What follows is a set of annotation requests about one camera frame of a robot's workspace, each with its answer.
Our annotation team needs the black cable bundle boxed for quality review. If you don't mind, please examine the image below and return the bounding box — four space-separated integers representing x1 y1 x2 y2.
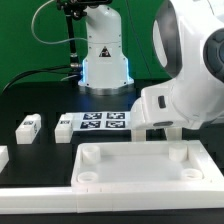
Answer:
1 65 83 93

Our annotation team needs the fiducial marker sheet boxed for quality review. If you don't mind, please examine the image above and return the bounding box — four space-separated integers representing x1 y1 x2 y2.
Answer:
73 111 130 131

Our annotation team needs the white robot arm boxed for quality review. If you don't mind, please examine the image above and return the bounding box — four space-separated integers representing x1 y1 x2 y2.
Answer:
78 0 224 141

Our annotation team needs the white desk top tray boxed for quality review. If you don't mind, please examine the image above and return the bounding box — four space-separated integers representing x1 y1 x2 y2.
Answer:
71 141 224 189

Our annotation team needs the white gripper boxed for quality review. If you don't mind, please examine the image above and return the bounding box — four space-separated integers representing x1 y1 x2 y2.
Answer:
130 84 192 142

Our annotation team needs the grey cable loop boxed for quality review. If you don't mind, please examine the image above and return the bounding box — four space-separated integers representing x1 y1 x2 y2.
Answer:
31 0 89 46

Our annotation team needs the white block at left edge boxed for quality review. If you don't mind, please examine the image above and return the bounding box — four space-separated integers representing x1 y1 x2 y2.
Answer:
0 146 9 173

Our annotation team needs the black camera pole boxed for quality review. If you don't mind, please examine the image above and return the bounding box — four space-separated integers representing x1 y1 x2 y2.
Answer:
55 0 113 71

